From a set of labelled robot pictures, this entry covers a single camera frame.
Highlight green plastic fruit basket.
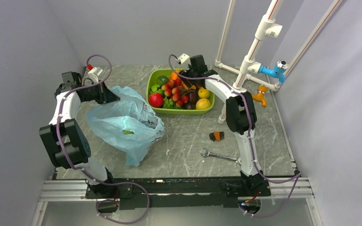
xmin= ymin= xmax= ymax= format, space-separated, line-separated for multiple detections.
xmin=146 ymin=69 xmax=216 ymax=115

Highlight purple cable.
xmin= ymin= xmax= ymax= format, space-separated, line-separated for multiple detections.
xmin=55 ymin=55 xmax=150 ymax=225
xmin=168 ymin=54 xmax=302 ymax=219

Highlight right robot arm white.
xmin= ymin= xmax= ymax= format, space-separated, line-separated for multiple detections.
xmin=177 ymin=54 xmax=268 ymax=195

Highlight white PVC pipe frame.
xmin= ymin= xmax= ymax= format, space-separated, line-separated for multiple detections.
xmin=214 ymin=0 xmax=344 ymax=125

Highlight yellow fake lemon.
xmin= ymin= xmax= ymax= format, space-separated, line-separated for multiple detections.
xmin=197 ymin=87 xmax=211 ymax=99

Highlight silver open-end wrench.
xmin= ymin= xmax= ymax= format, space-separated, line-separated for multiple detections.
xmin=199 ymin=148 xmax=241 ymax=165

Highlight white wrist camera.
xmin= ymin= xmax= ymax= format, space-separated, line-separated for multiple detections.
xmin=176 ymin=53 xmax=190 ymax=71
xmin=85 ymin=64 xmax=103 ymax=84

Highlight dark purple fake plum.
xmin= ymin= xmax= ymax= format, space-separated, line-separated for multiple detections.
xmin=182 ymin=103 xmax=196 ymax=110

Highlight yellow fake fruit front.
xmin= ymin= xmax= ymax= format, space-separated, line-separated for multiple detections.
xmin=195 ymin=98 xmax=211 ymax=110

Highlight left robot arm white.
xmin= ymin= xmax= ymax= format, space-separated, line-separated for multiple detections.
xmin=39 ymin=72 xmax=120 ymax=198

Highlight dark maroon fake fruit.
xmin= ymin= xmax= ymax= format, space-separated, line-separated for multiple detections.
xmin=188 ymin=90 xmax=199 ymax=104

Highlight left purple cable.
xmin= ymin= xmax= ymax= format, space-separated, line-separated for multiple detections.
xmin=55 ymin=55 xmax=150 ymax=225

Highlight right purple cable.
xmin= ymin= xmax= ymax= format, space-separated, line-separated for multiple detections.
xmin=168 ymin=54 xmax=302 ymax=219

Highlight red lychee fruit cluster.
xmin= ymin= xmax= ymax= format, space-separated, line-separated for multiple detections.
xmin=160 ymin=80 xmax=192 ymax=106

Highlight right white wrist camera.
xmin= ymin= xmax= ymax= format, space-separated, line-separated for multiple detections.
xmin=176 ymin=53 xmax=190 ymax=71

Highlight blue faucet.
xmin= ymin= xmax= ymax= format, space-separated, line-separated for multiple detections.
xmin=258 ymin=59 xmax=289 ymax=84

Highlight orange faucet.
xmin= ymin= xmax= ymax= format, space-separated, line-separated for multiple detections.
xmin=252 ymin=85 xmax=268 ymax=107

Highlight red fake apple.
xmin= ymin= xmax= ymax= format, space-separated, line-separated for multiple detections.
xmin=148 ymin=93 xmax=164 ymax=108

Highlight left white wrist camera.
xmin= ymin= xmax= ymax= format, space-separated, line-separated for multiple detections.
xmin=85 ymin=64 xmax=103 ymax=84

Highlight blue plastic bag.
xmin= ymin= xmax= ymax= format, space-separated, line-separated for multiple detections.
xmin=86 ymin=86 xmax=165 ymax=166

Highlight green fake grapes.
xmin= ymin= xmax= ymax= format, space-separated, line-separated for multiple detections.
xmin=162 ymin=98 xmax=182 ymax=110

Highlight dark green round fruit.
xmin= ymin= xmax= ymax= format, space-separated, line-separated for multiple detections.
xmin=156 ymin=75 xmax=169 ymax=86

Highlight orange black hex key set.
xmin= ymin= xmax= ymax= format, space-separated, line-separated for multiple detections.
xmin=209 ymin=131 xmax=225 ymax=142

